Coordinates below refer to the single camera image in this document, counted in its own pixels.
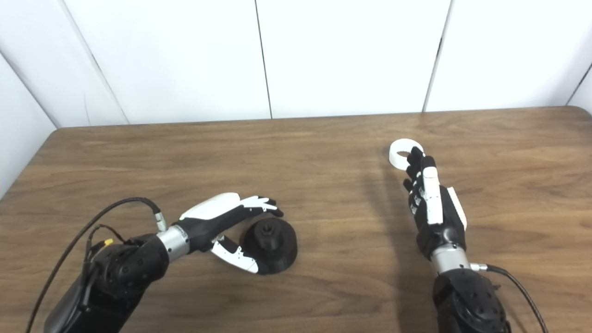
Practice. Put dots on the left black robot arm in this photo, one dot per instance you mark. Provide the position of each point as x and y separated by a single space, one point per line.
120 273

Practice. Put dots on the round black plastic part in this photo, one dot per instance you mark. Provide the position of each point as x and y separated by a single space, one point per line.
277 249

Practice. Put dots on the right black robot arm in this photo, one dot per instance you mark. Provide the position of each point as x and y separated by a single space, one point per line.
467 305

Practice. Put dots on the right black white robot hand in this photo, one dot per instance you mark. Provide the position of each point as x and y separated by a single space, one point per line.
446 222

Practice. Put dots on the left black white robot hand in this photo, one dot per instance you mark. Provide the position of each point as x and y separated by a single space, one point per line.
208 222

